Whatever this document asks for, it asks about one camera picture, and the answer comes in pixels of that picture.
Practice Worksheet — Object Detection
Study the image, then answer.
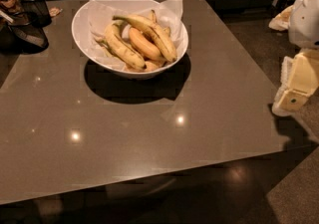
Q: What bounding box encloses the white paper liner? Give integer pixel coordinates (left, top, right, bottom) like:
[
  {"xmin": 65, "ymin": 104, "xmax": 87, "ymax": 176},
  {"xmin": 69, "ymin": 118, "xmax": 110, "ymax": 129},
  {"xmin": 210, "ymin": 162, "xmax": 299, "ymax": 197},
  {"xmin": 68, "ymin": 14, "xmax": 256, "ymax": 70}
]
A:
[{"xmin": 88, "ymin": 0, "xmax": 188, "ymax": 77}]

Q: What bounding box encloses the white bowl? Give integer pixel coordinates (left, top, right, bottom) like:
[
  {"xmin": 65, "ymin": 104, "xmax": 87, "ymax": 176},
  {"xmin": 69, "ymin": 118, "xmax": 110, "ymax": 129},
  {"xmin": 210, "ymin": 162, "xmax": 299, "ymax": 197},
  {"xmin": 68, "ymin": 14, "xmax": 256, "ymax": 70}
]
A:
[{"xmin": 72, "ymin": 0, "xmax": 188, "ymax": 80}]

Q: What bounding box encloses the left yellow banana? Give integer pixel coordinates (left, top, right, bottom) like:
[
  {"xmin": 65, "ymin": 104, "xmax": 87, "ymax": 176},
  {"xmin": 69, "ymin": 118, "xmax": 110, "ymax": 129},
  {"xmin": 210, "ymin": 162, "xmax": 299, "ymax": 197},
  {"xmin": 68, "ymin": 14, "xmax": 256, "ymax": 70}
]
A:
[{"xmin": 95, "ymin": 20, "xmax": 147, "ymax": 71}]

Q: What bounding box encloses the orange ripe banana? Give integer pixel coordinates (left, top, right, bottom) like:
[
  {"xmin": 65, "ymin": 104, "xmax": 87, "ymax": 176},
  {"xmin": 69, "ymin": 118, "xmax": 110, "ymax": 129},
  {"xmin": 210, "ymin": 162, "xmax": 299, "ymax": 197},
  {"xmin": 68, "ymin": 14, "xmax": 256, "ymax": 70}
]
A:
[{"xmin": 129, "ymin": 27, "xmax": 161, "ymax": 61}]

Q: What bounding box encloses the long spotted yellow banana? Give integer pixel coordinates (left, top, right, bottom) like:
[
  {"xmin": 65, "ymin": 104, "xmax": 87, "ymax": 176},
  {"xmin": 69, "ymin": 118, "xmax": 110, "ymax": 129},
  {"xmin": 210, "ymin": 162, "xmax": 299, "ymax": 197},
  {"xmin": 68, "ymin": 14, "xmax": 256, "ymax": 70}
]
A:
[{"xmin": 113, "ymin": 14, "xmax": 177, "ymax": 63}]

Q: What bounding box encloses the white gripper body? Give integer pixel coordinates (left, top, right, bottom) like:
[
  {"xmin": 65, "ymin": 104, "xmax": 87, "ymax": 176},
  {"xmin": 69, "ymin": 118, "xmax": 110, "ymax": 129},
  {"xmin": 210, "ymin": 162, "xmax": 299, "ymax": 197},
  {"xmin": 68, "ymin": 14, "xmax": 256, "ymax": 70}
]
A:
[{"xmin": 280, "ymin": 49, "xmax": 319, "ymax": 97}]

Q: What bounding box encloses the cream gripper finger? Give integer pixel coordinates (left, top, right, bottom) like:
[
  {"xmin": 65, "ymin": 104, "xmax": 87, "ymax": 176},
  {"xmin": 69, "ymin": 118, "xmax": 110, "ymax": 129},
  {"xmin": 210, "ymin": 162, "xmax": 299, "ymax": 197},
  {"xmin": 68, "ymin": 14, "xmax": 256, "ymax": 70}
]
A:
[{"xmin": 272, "ymin": 88, "xmax": 310, "ymax": 116}]

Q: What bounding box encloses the small bottom banana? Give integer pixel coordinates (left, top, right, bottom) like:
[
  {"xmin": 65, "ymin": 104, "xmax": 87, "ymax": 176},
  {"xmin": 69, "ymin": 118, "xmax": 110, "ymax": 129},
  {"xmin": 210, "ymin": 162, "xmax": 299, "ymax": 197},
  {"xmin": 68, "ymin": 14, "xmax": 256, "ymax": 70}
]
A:
[{"xmin": 125, "ymin": 60, "xmax": 164, "ymax": 73}]

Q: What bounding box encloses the small crumpled wrapper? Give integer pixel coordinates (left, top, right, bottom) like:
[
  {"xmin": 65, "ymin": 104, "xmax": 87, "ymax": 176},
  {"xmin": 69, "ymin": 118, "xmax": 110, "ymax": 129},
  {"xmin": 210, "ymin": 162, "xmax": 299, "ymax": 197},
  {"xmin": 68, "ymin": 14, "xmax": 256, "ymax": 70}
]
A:
[{"xmin": 49, "ymin": 7, "xmax": 62, "ymax": 17}]

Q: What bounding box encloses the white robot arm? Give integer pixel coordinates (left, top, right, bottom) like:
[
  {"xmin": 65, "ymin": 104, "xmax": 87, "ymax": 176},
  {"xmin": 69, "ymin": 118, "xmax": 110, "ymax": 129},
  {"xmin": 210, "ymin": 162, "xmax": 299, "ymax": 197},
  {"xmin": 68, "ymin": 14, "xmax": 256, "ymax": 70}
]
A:
[{"xmin": 269, "ymin": 0, "xmax": 319, "ymax": 116}]

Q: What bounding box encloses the dark flat object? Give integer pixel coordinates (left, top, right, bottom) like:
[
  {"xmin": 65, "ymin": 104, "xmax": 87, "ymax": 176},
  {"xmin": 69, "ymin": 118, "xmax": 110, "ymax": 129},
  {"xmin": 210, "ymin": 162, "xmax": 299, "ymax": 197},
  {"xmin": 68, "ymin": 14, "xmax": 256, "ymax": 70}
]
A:
[{"xmin": 9, "ymin": 24, "xmax": 49, "ymax": 53}]

